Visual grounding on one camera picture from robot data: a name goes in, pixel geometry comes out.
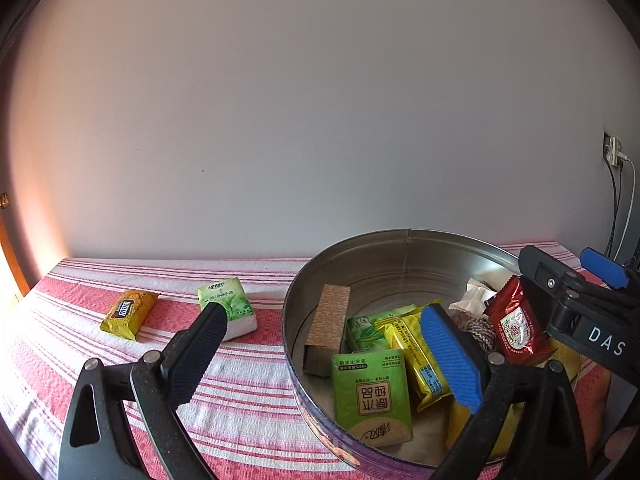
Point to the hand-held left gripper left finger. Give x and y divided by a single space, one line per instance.
197 355

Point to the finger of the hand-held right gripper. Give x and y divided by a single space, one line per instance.
542 265
605 267

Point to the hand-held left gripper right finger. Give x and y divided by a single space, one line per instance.
450 355

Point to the yellow snack packet blue label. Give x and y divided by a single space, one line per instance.
412 355

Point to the beige patterned packet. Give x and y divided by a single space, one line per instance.
472 300

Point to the red foil packet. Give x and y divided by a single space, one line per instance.
517 330

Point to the light green tissue pack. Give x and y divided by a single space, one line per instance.
365 332
230 300

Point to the large yellow-green tissue pack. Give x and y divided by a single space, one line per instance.
372 400

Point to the blue round cookie tin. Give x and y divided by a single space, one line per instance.
400 255

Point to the brown patterned box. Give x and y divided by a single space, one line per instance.
327 325

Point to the red striped tablecloth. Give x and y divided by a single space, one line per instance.
250 385

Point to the yellow snack packet dark label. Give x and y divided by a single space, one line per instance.
127 312

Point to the wall socket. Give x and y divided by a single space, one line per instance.
614 149

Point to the wooden door frame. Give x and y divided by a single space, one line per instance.
10 260

